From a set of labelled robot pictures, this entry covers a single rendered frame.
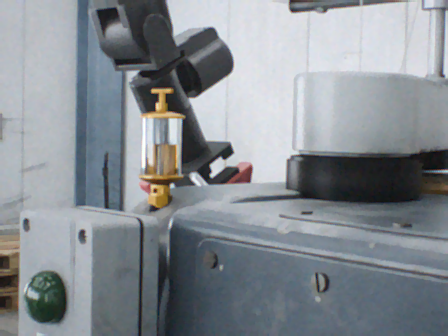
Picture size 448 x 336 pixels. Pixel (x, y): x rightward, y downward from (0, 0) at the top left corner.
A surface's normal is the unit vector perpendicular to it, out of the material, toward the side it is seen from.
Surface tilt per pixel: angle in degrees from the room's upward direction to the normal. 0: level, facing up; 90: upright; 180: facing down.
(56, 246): 90
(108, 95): 90
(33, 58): 90
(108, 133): 90
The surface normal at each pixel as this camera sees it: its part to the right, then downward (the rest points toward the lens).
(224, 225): -0.60, -0.54
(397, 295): -0.73, 0.02
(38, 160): 0.68, 0.08
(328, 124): -0.52, 0.04
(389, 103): 0.35, 0.06
